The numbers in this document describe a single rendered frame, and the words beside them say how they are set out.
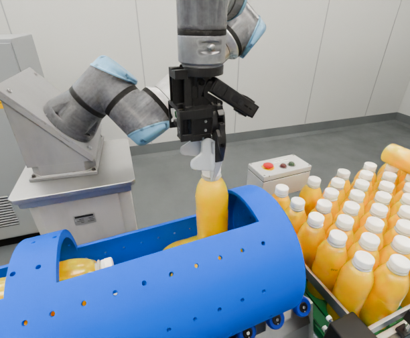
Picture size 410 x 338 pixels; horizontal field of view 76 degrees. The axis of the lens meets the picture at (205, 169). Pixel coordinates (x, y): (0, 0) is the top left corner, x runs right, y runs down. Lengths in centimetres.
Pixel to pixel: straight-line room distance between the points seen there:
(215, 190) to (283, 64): 334
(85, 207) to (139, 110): 32
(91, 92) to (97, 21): 236
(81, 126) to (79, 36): 238
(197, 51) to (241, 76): 311
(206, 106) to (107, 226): 56
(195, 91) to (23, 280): 38
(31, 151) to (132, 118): 29
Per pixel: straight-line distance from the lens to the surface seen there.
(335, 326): 69
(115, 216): 87
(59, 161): 84
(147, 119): 74
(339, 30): 423
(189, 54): 42
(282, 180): 94
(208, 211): 54
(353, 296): 73
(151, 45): 316
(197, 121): 44
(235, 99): 47
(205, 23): 41
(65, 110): 80
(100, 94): 77
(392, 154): 108
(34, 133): 82
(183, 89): 45
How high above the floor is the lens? 155
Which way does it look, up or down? 30 degrees down
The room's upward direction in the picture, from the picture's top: straight up
